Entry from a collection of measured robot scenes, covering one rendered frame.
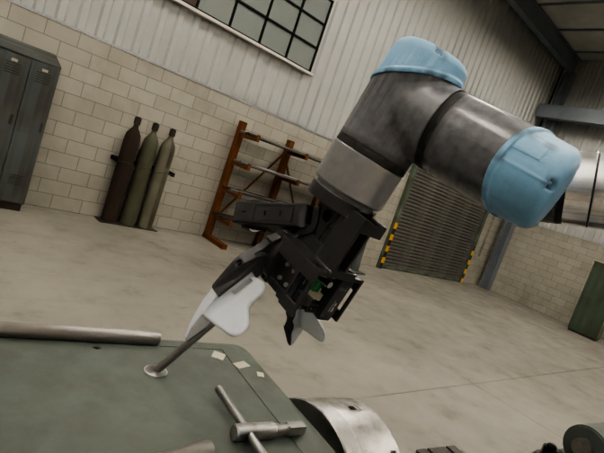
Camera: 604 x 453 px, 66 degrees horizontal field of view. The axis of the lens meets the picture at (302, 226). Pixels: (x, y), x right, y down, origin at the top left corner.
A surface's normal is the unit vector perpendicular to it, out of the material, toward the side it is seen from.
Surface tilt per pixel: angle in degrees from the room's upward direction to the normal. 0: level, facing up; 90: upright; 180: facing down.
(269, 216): 86
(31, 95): 90
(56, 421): 0
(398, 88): 89
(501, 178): 110
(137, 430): 0
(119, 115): 90
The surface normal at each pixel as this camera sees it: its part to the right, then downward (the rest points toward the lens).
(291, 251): -0.67, -0.21
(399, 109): -0.59, 0.09
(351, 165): -0.32, 0.06
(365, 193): 0.19, 0.37
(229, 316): -0.29, -0.63
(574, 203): -0.53, 0.30
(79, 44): 0.62, 0.30
